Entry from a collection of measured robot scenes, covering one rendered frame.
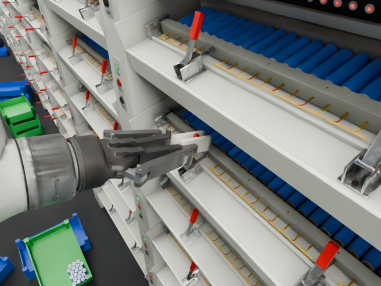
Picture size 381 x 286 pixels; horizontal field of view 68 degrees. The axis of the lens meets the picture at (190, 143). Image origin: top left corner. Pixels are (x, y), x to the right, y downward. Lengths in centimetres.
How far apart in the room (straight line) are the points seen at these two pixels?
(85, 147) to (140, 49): 24
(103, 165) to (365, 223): 30
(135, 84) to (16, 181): 33
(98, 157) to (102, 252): 125
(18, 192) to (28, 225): 151
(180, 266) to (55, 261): 82
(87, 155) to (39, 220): 150
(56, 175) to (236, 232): 27
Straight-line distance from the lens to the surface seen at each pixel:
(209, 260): 67
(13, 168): 36
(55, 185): 38
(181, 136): 49
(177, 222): 73
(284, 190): 48
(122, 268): 154
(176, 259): 91
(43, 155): 37
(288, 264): 45
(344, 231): 46
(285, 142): 31
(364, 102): 33
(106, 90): 87
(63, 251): 159
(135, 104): 63
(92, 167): 39
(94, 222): 174
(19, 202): 38
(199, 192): 52
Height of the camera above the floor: 132
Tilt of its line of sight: 37 degrees down
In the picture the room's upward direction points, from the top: straight up
